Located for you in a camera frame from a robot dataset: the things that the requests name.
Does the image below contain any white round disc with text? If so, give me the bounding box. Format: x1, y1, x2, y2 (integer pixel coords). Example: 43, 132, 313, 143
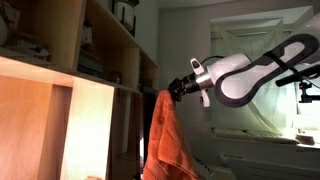
191, 154, 216, 180

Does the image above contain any dark book stack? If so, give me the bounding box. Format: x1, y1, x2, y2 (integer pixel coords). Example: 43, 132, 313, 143
78, 49, 105, 79

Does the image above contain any small dark jar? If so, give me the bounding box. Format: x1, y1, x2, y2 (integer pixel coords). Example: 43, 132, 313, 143
109, 71, 123, 85

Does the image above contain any white windowsill cushion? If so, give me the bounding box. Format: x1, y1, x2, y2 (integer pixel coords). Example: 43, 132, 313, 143
211, 127, 301, 146

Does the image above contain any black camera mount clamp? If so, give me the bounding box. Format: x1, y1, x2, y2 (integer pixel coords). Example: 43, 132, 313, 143
298, 80, 320, 104

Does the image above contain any orange terry towel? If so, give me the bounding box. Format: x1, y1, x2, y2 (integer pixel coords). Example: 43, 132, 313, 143
142, 89, 202, 180

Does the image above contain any white pot in black stand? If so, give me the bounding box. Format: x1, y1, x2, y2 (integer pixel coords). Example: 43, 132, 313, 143
112, 0, 138, 38

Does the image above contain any wooden shelf unit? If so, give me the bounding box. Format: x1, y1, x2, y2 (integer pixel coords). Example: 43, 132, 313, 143
0, 0, 160, 180

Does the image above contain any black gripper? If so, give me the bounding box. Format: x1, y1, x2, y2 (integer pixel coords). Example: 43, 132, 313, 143
167, 74, 198, 103

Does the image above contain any small white figurine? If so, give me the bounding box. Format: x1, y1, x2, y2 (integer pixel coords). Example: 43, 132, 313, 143
81, 20, 95, 46

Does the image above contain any pile of papers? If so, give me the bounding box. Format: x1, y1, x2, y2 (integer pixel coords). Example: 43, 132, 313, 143
6, 31, 52, 63

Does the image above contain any small brown bowl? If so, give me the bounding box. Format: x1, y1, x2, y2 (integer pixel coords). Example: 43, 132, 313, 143
294, 133, 316, 147

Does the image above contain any white sheet curtain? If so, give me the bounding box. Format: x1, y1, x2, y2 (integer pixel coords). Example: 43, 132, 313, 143
209, 19, 298, 136

